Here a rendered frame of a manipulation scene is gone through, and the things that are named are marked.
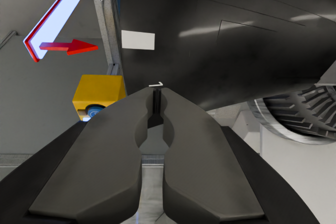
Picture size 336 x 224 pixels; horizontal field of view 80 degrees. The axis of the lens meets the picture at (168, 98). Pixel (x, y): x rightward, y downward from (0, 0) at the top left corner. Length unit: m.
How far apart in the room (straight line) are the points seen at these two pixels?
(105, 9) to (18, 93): 0.88
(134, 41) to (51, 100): 1.05
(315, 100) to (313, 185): 0.23
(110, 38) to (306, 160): 0.57
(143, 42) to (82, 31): 1.48
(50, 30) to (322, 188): 0.58
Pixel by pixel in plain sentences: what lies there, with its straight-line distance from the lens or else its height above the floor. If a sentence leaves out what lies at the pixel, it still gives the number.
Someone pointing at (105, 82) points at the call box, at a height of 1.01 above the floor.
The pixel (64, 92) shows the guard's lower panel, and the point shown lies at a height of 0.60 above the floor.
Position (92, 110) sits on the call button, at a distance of 0.48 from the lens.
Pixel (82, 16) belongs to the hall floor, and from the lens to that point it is 1.62.
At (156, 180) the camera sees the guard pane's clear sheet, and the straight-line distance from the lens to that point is 0.89.
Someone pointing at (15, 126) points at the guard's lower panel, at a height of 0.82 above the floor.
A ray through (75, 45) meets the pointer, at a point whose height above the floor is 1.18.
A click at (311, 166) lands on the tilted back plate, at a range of 0.56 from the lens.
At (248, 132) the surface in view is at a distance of 0.82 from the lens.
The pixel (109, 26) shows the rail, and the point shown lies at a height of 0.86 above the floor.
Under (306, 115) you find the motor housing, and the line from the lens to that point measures 0.41.
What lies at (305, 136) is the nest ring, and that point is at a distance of 0.49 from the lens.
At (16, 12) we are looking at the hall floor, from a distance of 1.81.
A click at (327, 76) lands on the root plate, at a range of 0.31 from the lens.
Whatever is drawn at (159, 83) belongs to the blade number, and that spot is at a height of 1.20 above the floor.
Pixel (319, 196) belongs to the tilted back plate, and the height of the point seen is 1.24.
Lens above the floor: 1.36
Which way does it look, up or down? 42 degrees down
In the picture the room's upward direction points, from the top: 179 degrees clockwise
